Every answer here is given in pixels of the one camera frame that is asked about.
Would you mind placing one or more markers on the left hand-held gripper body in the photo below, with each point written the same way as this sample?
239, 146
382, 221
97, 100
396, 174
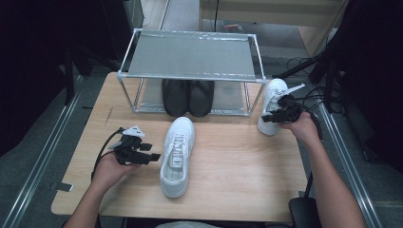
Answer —
130, 152

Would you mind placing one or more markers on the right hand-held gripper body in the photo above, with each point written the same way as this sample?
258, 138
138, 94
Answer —
290, 110

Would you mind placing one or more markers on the white sneaker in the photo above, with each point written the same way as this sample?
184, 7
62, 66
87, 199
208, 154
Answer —
182, 129
269, 95

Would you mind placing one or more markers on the black slipper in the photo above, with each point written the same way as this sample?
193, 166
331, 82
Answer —
201, 98
176, 98

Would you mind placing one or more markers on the metal frame shoe rack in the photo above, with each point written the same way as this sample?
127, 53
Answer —
190, 57

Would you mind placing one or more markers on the person's right hand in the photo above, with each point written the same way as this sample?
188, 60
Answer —
305, 131

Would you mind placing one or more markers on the person's left hand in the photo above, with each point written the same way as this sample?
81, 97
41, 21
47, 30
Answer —
109, 172

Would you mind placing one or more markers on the black tripod stand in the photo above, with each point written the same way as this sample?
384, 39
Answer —
294, 68

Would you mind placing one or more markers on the black curtain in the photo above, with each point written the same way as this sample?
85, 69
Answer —
31, 63
377, 79

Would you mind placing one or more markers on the small red object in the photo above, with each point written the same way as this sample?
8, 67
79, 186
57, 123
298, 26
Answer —
234, 27

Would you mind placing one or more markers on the light wooden furniture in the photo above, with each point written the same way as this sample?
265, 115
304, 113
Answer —
269, 12

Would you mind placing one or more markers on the black rounded device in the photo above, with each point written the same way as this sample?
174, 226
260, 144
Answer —
304, 213

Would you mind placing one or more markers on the metal floor rail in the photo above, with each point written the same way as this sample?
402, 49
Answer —
164, 14
31, 180
348, 171

